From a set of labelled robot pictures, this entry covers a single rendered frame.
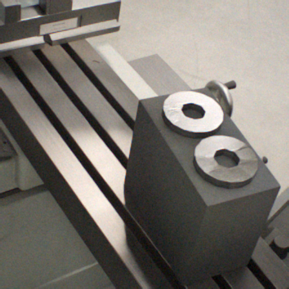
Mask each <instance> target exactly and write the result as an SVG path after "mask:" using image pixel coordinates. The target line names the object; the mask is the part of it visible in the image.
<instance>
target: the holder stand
mask: <svg viewBox="0 0 289 289"><path fill-rule="evenodd" d="M124 184H125V186H126V187H127V189H128V191H129V193H130V195H131V196H132V199H133V200H134V202H135V204H136V205H137V207H138V209H139V211H140V213H141V215H142V216H143V218H144V220H145V222H146V224H147V225H148V227H149V229H150V230H151V232H152V235H153V237H154V239H155V240H156V242H157V244H158V246H159V247H160V249H161V251H162V252H163V254H164V256H165V257H166V260H167V261H168V264H169V265H170V267H171V269H172V270H173V272H174V274H175V275H176V277H177V279H178V281H179V282H180V284H181V286H184V285H188V284H191V283H194V282H197V281H201V280H203V279H207V278H209V277H213V276H215V275H219V274H222V273H225V272H229V271H231V270H235V269H237V268H240V267H243V266H246V265H247V264H248V263H249V261H250V258H251V256H252V254H253V252H254V250H255V247H256V245H257V242H258V240H259V238H260V235H261V233H262V231H263V229H264V226H265V224H266V222H267V219H268V217H269V215H270V212H271V210H272V207H273V204H274V201H275V199H276V197H277V194H278V193H279V190H280V188H281V186H280V184H279V183H278V181H277V180H276V178H275V177H274V175H273V174H272V173H271V171H269V169H268V168H267V167H266V165H265V164H264V163H263V161H262V160H261V158H260V157H259V155H258V154H257V152H256V151H255V150H254V148H253V147H252V146H251V144H250V143H249V142H248V140H247V139H246V137H245V136H243V134H242V133H241V132H240V131H239V129H238V128H237V127H236V125H235V123H234V122H233V121H232V119H231V118H230V116H229V115H228V114H227V113H226V111H225V110H224V108H223V107H222V106H221V104H220V103H219V101H218V100H217V99H216V98H215V96H214V95H213V93H211V92H210V91H209V89H208V88H200V89H193V90H187V91H182V92H176V93H172V94H165V95H159V96H155V97H149V98H145V99H140V100H139V104H138V108H137V115H136V119H135V126H134V132H133V136H132V142H131V147H130V153H129V157H128V164H127V168H126V175H125V181H124Z"/></svg>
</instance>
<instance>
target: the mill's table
mask: <svg viewBox="0 0 289 289"><path fill-rule="evenodd" d="M139 100H140V99H139V98H138V97H137V96H136V95H135V94H134V93H133V92H132V91H131V89H130V88H129V87H128V86H127V85H126V84H125V83H124V82H123V81H122V80H121V78H120V77H119V76H118V75H117V74H116V73H115V72H114V71H113V70H112V69H111V67H110V65H109V64H108V63H107V62H106V61H105V60H104V59H103V58H102V57H101V56H100V55H99V54H98V53H97V51H96V50H95V49H94V48H93V47H92V45H91V44H90V43H89V42H88V41H87V40H86V39H80V40H77V41H71V42H68V43H63V44H59V45H54V46H52V45H51V44H50V43H45V48H43V49H39V50H34V51H31V52H26V53H22V54H17V55H12V56H8V57H3V58H0V118H1V120H2V122H3V123H4V125H5V126H6V127H7V129H8V131H9V132H10V133H11V135H12V137H13V138H14V139H15V140H16V142H17V144H18V145H19V147H20V149H21V150H22V151H23V153H24V154H25V156H26V158H27V159H28V160H29V162H30V163H31V165H32V166H33V167H34V169H35V171H36V172H37V174H38V176H39V177H40V178H41V180H42V181H43V182H44V184H45V186H46V187H47V188H48V190H49V192H50V193H51V194H52V196H53V197H54V199H55V200H56V202H57V203H58V205H59V206H60V208H61V209H62V211H63V212H64V213H65V214H66V216H67V218H68V219H69V220H70V222H71V223H72V225H73V226H74V229H75V230H76V232H77V233H78V234H79V236H80V238H81V239H82V240H83V242H84V244H85V245H86V246H87V247H88V249H89V250H90V251H91V253H92V255H93V256H94V257H95V259H96V261H97V262H98V263H99V265H100V266H101V268H102V269H103V270H104V271H105V273H106V275H107V276H108V278H109V279H110V280H111V282H112V283H113V285H114V286H115V288H116V289H289V268H288V267H287V266H286V265H285V264H284V263H283V262H282V260H280V258H279V257H278V256H277V254H276V253H275V252H274V251H273V250H272V249H271V248H270V247H269V246H268V245H267V244H266V243H265V241H264V240H263V238H262V237H261V236H260V238H259V240H258V242H257V245H256V247H255V250H254V252H253V254H252V256H251V258H250V261H249V263H248V264H247V265H246V266H243V267H240V268H237V269H235V270H231V271H229V272H225V273H222V274H219V275H215V276H213V277H209V278H207V279H203V280H201V281H197V282H194V283H191V284H188V285H184V286H181V284H180V282H179V281H178V279H177V277H176V275H175V274H174V272H173V270H172V269H171V267H170V265H169V264H168V261H167V260H166V257H165V256H164V254H163V252H162V251H161V249H160V247H159V246H158V244H157V242H156V240H155V239H154V237H153V235H152V232H151V230H150V229H149V227H148V225H147V224H146V222H145V220H144V218H143V216H142V215H141V213H140V211H139V209H138V207H137V205H136V204H135V202H134V200H133V199H132V196H131V195H130V193H129V191H128V189H127V187H126V186H125V184H124V181H125V175H126V168H127V164H128V157H129V153H130V147H131V142H132V136H133V132H134V126H135V119H136V115H137V108H138V104H139Z"/></svg>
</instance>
